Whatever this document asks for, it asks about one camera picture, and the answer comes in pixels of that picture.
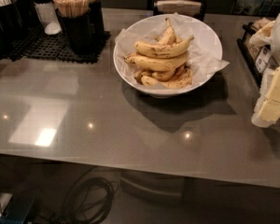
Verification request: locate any brown napkin dispenser stack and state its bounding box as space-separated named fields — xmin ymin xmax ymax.
xmin=153 ymin=0 xmax=206 ymax=21

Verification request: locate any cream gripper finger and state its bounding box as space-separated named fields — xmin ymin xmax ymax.
xmin=249 ymin=20 xmax=275 ymax=47
xmin=251 ymin=66 xmax=280 ymax=128

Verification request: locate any dark bottle with gold cap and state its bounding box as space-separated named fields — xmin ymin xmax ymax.
xmin=89 ymin=0 xmax=105 ymax=42

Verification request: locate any spotted bottom right banana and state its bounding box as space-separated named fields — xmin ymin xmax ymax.
xmin=161 ymin=65 xmax=193 ymax=89

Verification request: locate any small bottom left banana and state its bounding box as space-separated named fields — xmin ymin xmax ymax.
xmin=141 ymin=76 xmax=158 ymax=86

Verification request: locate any black condiment packet rack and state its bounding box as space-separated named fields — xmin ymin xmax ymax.
xmin=237 ymin=22 xmax=279 ymax=85

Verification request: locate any white ceramic bowl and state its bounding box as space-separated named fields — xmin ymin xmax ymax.
xmin=113 ymin=14 xmax=227 ymax=97

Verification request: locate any black cup with white cutlery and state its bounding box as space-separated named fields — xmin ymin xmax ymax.
xmin=0 ymin=0 xmax=25 ymax=56

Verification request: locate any small banana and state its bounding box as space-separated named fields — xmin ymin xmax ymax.
xmin=141 ymin=76 xmax=158 ymax=86
xmin=152 ymin=69 xmax=175 ymax=81

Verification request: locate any black coiled floor cable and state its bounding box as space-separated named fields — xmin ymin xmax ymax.
xmin=36 ymin=166 xmax=119 ymax=224

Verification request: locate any black cup of stirrers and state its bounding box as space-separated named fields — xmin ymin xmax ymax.
xmin=53 ymin=0 xmax=92 ymax=54

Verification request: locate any white lidded cup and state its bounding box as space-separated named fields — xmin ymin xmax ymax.
xmin=34 ymin=0 xmax=62 ymax=35

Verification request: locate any black rubber grid mat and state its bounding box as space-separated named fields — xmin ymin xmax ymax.
xmin=6 ymin=26 xmax=110 ymax=63

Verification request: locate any middle large yellow banana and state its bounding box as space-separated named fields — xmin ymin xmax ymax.
xmin=124 ymin=51 xmax=189 ymax=72

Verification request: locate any small middle lower banana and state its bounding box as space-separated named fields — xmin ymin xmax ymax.
xmin=152 ymin=69 xmax=175 ymax=81

